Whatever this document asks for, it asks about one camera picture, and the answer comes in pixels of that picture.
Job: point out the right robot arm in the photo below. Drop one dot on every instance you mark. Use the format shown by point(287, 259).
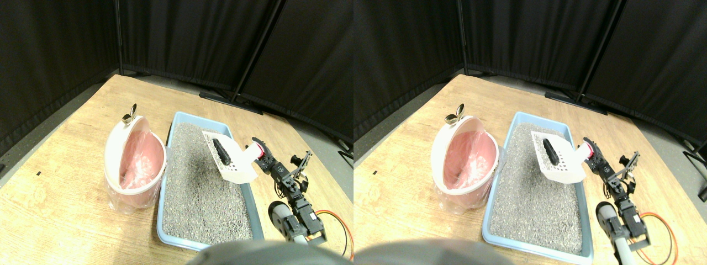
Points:
point(629, 221)
point(301, 212)

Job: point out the black curtain stand pole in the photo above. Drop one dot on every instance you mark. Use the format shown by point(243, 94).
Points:
point(118, 38)
point(462, 38)
point(259, 44)
point(603, 44)

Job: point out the white bin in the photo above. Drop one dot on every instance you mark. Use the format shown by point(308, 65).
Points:
point(461, 165)
point(135, 165)

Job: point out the black lump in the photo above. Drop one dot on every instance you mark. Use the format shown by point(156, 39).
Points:
point(222, 152)
point(550, 152)

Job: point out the black bracket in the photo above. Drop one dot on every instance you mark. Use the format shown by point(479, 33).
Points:
point(629, 163)
point(301, 163)

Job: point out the black curtain stand foot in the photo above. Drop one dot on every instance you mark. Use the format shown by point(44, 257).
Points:
point(577, 103)
point(698, 165)
point(232, 103)
point(345, 152)

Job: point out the blue litter tray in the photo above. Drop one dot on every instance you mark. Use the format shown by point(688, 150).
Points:
point(530, 215)
point(199, 210)

